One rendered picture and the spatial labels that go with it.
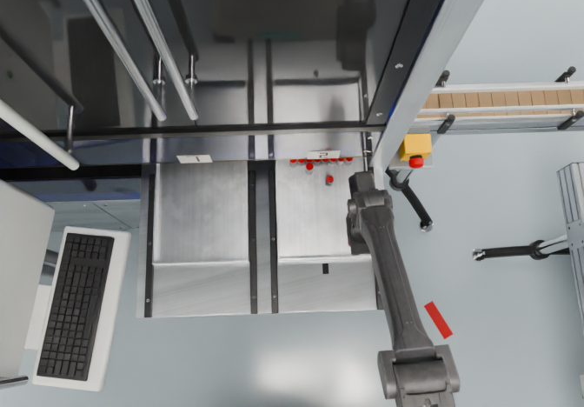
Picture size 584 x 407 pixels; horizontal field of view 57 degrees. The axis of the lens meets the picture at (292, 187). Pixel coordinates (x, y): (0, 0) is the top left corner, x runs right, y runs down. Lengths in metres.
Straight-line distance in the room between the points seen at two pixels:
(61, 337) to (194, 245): 0.44
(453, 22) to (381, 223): 0.38
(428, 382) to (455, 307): 1.64
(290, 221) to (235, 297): 0.26
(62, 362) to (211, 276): 0.47
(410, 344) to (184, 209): 0.88
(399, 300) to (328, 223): 0.65
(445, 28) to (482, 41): 2.00
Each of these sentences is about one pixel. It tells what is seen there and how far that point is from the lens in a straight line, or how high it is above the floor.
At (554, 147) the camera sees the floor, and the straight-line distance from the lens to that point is 2.80.
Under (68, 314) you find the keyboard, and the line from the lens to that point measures 1.68.
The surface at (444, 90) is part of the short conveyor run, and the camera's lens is 1.61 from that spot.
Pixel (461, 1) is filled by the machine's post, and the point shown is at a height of 1.70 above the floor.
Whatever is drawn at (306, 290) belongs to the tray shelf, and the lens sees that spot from 1.50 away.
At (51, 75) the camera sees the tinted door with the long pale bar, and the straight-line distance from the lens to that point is 1.08.
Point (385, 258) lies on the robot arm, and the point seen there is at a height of 1.43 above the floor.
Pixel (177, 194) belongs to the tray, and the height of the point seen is 0.88.
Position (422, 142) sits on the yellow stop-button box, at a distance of 1.47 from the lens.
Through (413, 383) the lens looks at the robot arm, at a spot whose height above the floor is 1.55.
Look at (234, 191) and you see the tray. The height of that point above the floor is 0.88.
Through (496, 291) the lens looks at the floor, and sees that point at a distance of 2.54.
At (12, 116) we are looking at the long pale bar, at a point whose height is 1.49.
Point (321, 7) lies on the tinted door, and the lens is 0.84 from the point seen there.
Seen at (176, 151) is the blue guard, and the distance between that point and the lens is 1.40.
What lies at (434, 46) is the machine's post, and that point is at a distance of 0.96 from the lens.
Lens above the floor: 2.37
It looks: 75 degrees down
